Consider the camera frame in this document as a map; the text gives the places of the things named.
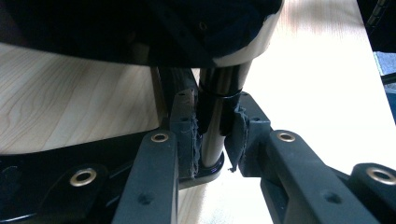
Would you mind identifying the black wavy tray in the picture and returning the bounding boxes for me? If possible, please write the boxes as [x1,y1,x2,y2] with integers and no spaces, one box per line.
[0,0,285,224]

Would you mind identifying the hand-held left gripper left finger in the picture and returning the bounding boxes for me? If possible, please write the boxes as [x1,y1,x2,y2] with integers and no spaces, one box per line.
[111,88,201,224]

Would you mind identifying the black metal stand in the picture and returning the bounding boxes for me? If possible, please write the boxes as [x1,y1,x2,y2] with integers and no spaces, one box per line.
[356,0,396,54]

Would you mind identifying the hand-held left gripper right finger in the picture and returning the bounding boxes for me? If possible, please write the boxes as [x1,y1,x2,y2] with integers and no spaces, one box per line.
[223,91,381,224]

